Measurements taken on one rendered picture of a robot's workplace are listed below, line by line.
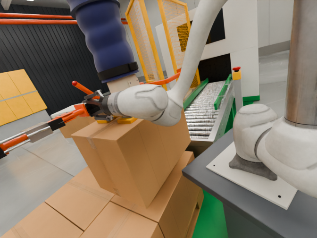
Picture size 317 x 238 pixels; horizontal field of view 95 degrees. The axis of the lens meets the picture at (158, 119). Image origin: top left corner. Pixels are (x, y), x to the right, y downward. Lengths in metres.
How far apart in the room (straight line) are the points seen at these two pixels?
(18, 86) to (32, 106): 0.88
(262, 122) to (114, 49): 0.70
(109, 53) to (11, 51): 11.21
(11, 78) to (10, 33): 4.45
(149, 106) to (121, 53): 0.44
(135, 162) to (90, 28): 0.64
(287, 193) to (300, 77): 0.42
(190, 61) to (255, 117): 0.31
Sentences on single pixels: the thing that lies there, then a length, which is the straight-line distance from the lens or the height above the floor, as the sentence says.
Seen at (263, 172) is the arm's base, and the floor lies 0.78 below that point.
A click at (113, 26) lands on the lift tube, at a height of 1.50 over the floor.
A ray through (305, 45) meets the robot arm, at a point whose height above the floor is 1.25.
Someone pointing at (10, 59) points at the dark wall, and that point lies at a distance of 11.78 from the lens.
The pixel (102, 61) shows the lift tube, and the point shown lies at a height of 1.37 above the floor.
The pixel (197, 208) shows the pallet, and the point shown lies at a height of 0.02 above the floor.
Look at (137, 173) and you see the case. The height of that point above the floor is 0.87.
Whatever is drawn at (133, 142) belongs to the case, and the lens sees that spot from 0.66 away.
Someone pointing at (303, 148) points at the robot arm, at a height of 1.01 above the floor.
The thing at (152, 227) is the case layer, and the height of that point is 0.54.
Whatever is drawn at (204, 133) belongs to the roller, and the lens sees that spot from 1.49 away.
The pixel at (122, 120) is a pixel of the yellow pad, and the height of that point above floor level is 1.08.
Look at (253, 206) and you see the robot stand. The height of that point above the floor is 0.75.
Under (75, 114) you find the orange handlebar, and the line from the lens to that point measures 0.69.
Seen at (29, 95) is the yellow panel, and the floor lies 1.45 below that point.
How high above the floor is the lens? 1.31
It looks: 21 degrees down
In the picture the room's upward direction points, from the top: 17 degrees counter-clockwise
